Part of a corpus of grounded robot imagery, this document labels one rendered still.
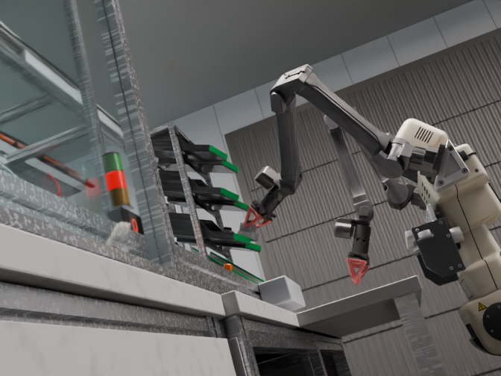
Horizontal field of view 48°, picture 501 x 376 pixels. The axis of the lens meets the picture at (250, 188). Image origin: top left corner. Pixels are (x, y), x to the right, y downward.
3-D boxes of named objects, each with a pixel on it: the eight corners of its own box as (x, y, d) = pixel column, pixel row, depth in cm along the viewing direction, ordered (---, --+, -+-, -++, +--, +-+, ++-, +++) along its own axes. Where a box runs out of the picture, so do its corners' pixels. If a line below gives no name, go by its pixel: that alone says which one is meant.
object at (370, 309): (420, 312, 198) (417, 305, 199) (422, 288, 115) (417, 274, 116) (238, 368, 211) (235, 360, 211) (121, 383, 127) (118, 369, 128)
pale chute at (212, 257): (271, 301, 183) (277, 288, 183) (256, 299, 171) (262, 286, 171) (206, 262, 196) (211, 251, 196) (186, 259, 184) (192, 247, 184)
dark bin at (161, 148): (227, 161, 201) (229, 141, 202) (209, 151, 189) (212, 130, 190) (161, 159, 212) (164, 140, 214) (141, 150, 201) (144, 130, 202)
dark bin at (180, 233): (250, 245, 190) (253, 223, 191) (233, 240, 178) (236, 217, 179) (180, 238, 202) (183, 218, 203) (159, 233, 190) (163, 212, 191)
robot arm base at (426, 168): (446, 142, 154) (444, 157, 165) (417, 136, 157) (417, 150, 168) (437, 171, 152) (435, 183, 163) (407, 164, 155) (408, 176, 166)
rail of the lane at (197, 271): (295, 330, 163) (285, 295, 166) (188, 309, 80) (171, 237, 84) (277, 336, 163) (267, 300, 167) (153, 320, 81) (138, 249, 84)
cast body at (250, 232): (258, 242, 200) (260, 222, 202) (252, 239, 196) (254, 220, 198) (238, 240, 204) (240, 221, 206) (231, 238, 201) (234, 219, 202)
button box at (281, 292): (306, 306, 149) (299, 283, 151) (292, 299, 130) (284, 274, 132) (281, 314, 150) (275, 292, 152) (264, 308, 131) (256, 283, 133)
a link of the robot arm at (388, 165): (287, 70, 154) (301, 51, 160) (264, 98, 165) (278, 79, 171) (408, 171, 159) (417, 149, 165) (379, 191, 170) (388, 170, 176)
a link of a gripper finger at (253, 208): (235, 219, 199) (253, 200, 197) (245, 223, 205) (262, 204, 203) (247, 232, 195) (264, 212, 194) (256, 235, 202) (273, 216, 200)
